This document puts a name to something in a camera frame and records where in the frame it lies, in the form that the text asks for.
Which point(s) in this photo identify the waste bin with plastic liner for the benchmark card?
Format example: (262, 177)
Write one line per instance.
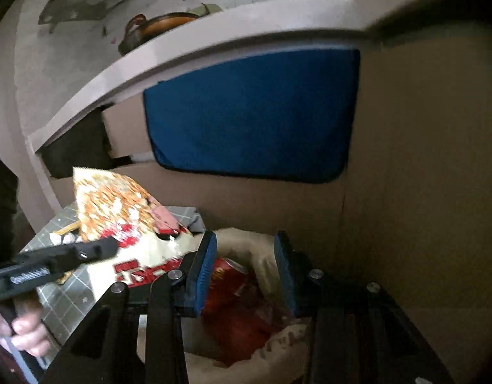
(282, 344)

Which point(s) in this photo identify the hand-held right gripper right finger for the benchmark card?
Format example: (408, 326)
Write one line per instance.
(288, 276)

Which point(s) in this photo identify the blue cloth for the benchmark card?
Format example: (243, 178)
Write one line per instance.
(250, 116)

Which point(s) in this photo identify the orange and white snack bag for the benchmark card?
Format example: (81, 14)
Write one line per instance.
(118, 208)

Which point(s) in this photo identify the cardboard box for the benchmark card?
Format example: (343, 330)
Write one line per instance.
(410, 168)

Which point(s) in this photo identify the black wok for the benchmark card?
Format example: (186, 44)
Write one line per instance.
(162, 24)

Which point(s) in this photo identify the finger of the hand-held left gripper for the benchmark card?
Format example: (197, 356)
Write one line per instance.
(82, 252)

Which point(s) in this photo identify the red paper cup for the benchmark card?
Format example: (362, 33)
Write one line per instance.
(230, 278)

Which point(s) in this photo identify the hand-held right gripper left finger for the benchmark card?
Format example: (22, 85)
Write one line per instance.
(204, 276)

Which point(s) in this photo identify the crumpled white tissue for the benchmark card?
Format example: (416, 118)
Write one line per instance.
(62, 239)

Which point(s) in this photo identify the person's left hand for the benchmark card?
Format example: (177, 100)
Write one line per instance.
(28, 330)

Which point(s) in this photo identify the table with grey checked tablecloth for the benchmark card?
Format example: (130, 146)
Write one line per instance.
(70, 300)

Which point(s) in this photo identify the grey kitchen countertop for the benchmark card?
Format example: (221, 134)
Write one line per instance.
(230, 36)

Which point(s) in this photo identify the red plastic bag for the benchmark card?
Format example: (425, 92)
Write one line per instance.
(246, 328)

